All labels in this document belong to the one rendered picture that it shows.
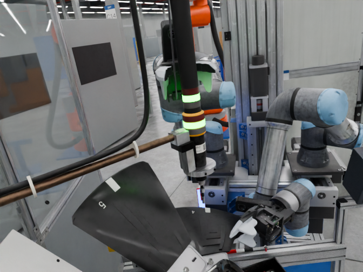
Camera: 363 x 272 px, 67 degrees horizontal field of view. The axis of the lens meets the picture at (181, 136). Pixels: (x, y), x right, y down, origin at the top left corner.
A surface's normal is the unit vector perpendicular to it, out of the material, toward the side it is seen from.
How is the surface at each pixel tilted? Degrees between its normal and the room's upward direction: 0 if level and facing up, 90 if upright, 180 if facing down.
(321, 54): 89
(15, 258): 50
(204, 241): 5
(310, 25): 90
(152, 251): 55
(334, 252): 90
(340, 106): 86
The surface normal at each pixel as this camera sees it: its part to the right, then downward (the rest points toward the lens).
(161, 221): 0.36, -0.47
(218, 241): -0.11, -0.97
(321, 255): 0.02, 0.35
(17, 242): 0.68, -0.69
